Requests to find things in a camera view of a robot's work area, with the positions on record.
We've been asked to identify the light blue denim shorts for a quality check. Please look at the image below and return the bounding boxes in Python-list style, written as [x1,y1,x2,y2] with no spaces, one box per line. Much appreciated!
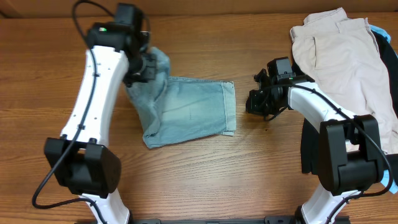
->
[126,47,236,149]

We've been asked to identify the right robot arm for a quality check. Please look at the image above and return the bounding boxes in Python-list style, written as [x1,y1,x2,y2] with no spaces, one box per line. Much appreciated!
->
[246,57,389,223]

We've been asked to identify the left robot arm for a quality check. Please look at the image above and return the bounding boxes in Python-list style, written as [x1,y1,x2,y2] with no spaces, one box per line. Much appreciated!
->
[44,3,157,223]

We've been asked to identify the black garment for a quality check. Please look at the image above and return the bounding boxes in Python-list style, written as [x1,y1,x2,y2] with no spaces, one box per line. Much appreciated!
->
[300,30,397,175]

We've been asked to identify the beige shorts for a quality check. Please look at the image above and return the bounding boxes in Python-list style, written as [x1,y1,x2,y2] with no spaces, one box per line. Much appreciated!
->
[290,7,397,154]

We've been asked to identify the light blue garment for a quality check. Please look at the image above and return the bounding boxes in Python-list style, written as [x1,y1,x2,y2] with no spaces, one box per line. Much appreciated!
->
[370,25,397,194]

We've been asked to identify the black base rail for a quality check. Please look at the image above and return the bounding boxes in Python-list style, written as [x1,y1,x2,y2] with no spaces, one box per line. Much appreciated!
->
[93,215,351,224]

